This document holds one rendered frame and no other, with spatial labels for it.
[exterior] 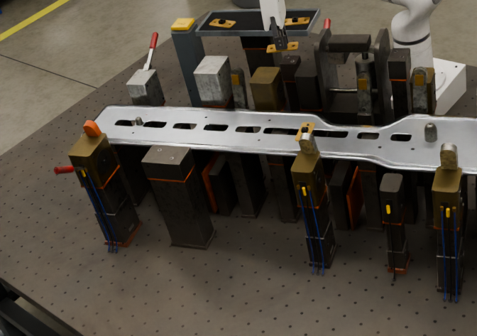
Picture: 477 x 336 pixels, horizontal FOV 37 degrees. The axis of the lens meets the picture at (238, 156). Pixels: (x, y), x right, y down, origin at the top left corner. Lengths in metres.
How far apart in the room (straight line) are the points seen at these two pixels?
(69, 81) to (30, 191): 2.22
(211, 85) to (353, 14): 2.66
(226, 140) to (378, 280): 0.57
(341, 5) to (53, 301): 3.22
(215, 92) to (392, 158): 0.61
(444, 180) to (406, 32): 0.74
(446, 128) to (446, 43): 2.37
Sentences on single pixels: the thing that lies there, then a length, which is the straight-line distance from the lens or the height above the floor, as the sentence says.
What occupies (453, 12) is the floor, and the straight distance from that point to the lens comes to 4.62.
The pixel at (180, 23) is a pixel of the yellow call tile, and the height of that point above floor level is 1.16.
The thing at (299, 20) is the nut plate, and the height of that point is 1.16.
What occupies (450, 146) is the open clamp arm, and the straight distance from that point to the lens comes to 1.70.
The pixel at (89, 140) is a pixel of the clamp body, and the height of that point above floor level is 1.06.
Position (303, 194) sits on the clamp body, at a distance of 1.83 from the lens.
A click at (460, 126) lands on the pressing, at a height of 1.00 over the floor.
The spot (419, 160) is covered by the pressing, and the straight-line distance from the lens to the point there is 1.85.
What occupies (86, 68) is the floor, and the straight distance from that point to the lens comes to 4.89.
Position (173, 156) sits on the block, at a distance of 1.98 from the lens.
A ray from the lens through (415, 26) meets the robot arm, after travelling 2.32.
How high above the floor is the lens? 2.16
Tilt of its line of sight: 36 degrees down
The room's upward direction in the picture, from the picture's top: 15 degrees counter-clockwise
